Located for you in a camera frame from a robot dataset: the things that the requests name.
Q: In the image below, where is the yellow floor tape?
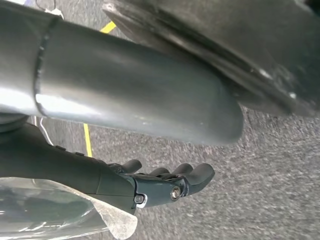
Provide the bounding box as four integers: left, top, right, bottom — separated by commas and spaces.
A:
83, 20, 118, 158

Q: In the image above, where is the dark robot body shell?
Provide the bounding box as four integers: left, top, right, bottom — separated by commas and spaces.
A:
102, 0, 320, 118

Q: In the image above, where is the white power cable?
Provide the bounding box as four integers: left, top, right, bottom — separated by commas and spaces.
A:
32, 115, 54, 147

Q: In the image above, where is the black floor cable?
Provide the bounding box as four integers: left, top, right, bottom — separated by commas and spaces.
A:
35, 0, 57, 11

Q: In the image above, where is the white power strip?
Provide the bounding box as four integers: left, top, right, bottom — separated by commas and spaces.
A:
44, 7, 65, 20

